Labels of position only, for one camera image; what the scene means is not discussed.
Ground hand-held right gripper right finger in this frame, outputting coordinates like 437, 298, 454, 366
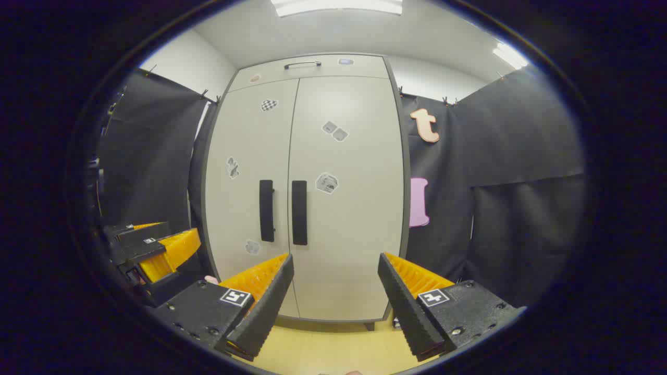
378, 253, 527, 363

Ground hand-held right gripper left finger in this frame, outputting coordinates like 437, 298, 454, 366
151, 253, 295, 363

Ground grey cabinet door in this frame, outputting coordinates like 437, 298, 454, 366
288, 76, 407, 322
205, 78, 300, 318

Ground black door handle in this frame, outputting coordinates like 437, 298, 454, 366
259, 180, 275, 243
291, 180, 308, 246

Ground grey double-door shoe cabinet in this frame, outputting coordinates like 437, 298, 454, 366
203, 52, 412, 331

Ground grey cabinet top panel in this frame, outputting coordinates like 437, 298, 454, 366
229, 54, 390, 93

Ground black backdrop cloth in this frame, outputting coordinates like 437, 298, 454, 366
399, 65, 587, 308
96, 68, 238, 292

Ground small ceiling light panel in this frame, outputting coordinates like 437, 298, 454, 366
492, 42, 529, 71

